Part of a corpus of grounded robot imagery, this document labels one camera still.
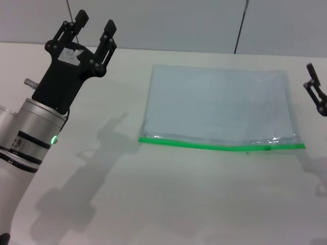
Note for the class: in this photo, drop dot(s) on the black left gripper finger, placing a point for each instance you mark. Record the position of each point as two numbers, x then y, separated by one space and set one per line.
69 29
107 46

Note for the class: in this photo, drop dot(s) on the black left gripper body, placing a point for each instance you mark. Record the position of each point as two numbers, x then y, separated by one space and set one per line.
61 74

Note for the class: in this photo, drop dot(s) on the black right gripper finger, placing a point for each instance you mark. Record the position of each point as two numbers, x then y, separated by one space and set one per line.
314 86

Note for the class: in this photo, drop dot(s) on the clear green-zip document bag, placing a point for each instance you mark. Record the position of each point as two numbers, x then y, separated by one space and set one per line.
219 107

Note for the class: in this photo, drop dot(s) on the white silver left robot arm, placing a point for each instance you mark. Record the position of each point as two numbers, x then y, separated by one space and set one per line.
30 130

